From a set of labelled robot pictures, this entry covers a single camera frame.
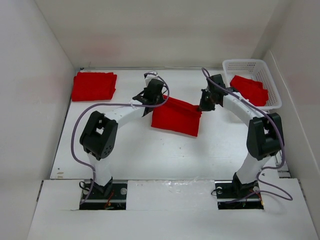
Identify red t-shirts in basket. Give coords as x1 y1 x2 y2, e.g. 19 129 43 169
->
230 75 269 107

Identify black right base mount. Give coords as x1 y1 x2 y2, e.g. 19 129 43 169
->
211 180 264 210

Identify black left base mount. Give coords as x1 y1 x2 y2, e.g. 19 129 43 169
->
79 180 128 211

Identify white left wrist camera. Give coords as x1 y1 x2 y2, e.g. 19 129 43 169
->
143 70 159 86

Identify white plastic basket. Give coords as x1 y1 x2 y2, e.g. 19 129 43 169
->
222 59 282 111

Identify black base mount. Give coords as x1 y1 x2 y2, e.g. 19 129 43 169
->
211 180 264 210
79 180 128 211

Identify folded red t-shirt stack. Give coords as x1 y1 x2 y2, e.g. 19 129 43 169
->
71 72 118 102

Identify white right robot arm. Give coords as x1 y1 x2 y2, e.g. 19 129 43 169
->
198 69 285 202

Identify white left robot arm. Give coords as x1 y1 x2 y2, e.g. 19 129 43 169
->
79 77 167 199

